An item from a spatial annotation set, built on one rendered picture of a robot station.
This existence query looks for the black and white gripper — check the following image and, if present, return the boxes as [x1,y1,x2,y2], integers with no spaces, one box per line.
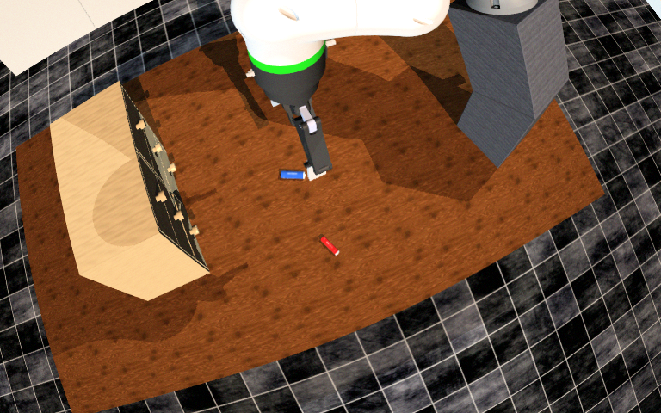
[264,82,332,181]

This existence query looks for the wooden drawer front with knob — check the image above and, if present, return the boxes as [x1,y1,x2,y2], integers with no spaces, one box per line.
[137,152,178,245]
[157,178,195,259]
[122,89,152,167]

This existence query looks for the blue aa battery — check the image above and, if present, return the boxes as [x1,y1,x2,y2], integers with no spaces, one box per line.
[281,171,306,179]

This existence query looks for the small wooden chest of drawers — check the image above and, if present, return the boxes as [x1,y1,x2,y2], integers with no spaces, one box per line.
[50,81,210,301]

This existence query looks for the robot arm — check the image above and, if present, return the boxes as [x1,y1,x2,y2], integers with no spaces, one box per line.
[231,0,538,96]

